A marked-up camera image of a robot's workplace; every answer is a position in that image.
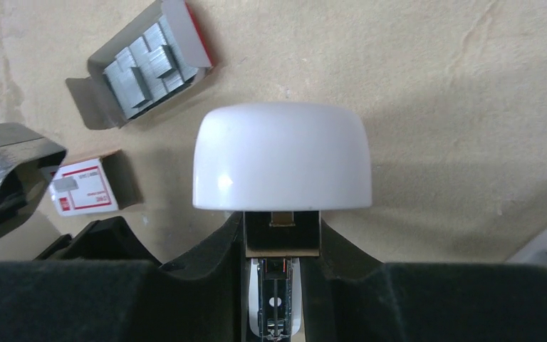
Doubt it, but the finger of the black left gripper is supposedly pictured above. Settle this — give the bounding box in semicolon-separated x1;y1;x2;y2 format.
0;123;67;238
36;216;160;264

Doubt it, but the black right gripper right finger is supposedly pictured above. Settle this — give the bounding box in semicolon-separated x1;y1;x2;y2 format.
301;224;547;341

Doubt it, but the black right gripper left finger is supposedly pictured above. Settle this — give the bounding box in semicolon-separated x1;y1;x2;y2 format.
0;213;243;341

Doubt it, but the red white staple box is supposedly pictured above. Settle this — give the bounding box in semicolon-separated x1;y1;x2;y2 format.
41;150;143;217

